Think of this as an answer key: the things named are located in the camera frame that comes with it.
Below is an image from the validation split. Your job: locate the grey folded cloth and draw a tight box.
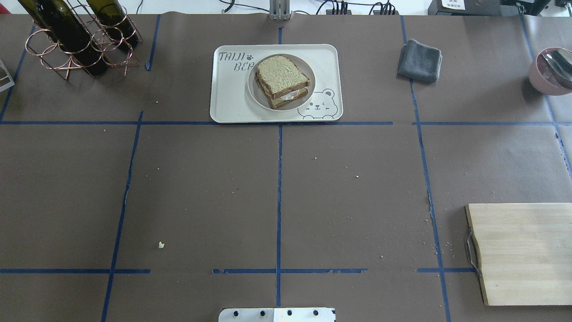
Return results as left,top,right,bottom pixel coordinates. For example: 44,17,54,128
397,38,443,84

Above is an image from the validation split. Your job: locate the aluminium frame post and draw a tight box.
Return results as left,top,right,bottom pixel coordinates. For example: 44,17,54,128
269,0,292,21

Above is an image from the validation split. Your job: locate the white round plate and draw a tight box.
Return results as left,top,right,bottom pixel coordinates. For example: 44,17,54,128
246,54,316,111

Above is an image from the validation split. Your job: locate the dark wine bottle far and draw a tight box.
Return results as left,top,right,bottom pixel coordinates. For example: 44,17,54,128
87,0,139,51

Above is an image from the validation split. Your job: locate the bread slice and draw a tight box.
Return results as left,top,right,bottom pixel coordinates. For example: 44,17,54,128
255,55,310,99
266,88,308,110

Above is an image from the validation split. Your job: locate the white wire cup rack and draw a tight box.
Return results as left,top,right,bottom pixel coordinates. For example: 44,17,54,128
0,59,15,93

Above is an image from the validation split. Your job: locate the wooden cutting board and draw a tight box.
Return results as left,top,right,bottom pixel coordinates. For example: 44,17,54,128
465,203,572,306

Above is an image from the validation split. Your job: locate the fried egg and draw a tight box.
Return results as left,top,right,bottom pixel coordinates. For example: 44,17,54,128
278,88,306,101

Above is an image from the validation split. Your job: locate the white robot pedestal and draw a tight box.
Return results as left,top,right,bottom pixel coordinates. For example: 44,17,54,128
218,307,336,322

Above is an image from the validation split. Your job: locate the pink bowl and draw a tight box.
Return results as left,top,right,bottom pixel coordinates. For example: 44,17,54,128
528,47,572,96

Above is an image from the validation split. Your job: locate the metal scoop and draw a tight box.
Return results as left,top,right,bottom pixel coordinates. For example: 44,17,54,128
542,48,572,89

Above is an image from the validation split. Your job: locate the dark wine bottle near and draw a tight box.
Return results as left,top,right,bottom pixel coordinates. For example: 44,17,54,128
18,0,108,76

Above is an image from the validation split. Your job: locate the cream bear tray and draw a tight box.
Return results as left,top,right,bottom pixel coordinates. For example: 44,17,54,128
209,43,344,123

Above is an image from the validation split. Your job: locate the black desktop box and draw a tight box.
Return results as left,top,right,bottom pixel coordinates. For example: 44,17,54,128
427,0,550,17

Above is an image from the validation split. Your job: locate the copper wire bottle rack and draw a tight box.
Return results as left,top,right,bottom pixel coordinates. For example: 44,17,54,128
20,0,143,80

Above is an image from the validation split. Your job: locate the dark wine bottle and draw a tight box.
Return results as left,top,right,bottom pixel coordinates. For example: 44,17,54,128
87,0,139,51
18,0,108,76

